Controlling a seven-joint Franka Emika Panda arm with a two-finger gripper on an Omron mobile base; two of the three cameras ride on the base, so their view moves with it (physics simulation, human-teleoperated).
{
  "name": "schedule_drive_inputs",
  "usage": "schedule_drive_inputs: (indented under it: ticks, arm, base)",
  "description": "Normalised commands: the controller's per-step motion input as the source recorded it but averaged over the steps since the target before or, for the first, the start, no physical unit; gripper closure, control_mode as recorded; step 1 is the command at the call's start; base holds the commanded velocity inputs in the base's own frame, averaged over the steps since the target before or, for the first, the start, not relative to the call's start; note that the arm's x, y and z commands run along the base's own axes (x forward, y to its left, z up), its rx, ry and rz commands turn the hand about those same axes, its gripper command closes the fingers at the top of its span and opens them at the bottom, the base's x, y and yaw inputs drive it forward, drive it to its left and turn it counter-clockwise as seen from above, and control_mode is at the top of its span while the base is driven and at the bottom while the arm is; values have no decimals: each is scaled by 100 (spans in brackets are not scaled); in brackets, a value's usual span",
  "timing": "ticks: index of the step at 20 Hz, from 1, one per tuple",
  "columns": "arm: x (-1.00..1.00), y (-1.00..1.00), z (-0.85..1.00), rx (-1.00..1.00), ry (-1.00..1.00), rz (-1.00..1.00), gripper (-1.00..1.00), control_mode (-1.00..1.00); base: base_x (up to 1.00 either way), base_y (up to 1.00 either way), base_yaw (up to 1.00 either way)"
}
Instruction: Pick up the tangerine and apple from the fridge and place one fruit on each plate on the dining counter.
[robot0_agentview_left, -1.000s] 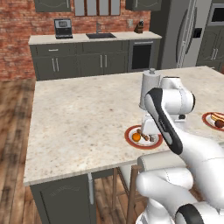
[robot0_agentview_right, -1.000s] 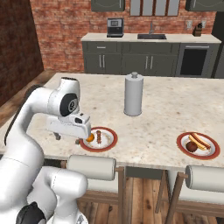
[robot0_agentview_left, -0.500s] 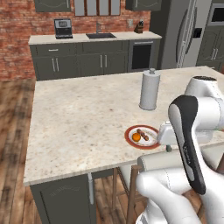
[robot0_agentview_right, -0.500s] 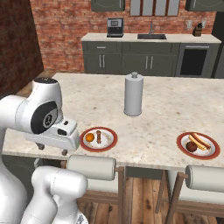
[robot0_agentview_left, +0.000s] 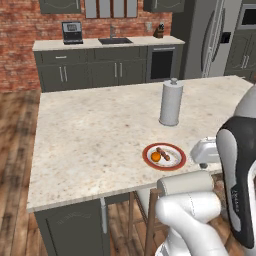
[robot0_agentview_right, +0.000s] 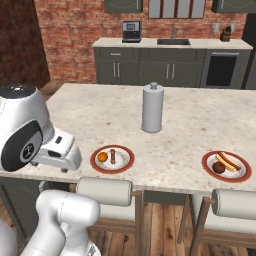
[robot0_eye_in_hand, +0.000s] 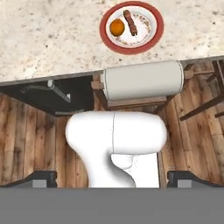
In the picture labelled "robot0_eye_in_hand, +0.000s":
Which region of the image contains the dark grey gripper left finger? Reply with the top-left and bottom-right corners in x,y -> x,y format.
0,170 -> 58,189

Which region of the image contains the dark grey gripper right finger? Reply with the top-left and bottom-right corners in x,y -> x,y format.
166,170 -> 224,189

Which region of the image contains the black counter cabinet panel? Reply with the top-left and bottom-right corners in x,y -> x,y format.
0,74 -> 95,117

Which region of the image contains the red rimmed white plate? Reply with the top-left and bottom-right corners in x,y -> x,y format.
99,0 -> 165,56

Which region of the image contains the orange tangerine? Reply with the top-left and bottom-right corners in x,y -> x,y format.
109,17 -> 126,38

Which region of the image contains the dark wooden stool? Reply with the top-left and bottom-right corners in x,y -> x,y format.
178,59 -> 224,122

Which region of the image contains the wooden stool with white cushion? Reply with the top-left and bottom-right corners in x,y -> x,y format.
90,59 -> 195,116

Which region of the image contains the brown meat skewer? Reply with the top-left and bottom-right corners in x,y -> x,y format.
122,9 -> 139,37

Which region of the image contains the white rounded pedestal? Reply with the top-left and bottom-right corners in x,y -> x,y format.
65,110 -> 169,189

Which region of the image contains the grey metal cabinet handle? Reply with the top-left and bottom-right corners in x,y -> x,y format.
20,80 -> 73,104

